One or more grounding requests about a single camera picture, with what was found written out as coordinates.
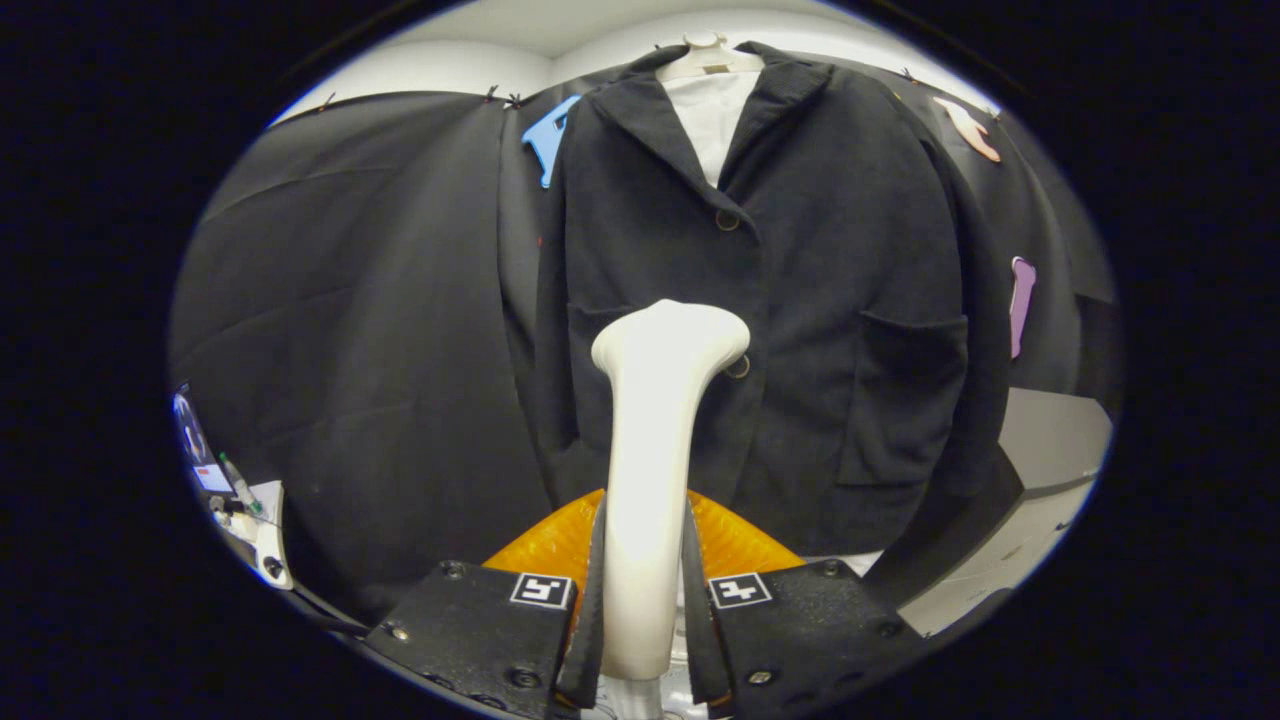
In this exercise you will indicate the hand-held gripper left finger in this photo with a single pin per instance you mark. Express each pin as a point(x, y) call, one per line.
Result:
point(588, 640)

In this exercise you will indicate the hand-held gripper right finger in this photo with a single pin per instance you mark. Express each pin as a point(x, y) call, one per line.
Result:
point(700, 640)

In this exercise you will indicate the white garment steamer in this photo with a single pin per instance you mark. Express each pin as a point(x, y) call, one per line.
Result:
point(650, 450)

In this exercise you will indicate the black jacket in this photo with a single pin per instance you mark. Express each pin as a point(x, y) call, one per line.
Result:
point(830, 250)

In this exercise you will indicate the white shirt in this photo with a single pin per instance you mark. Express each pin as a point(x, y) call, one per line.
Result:
point(712, 120)

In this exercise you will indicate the cream clothes hanger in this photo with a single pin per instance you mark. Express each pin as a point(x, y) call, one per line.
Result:
point(705, 62)

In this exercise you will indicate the grey cabinet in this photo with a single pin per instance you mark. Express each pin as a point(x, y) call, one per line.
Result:
point(1050, 440)

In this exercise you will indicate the black backdrop cloth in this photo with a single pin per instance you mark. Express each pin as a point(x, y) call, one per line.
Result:
point(350, 300)

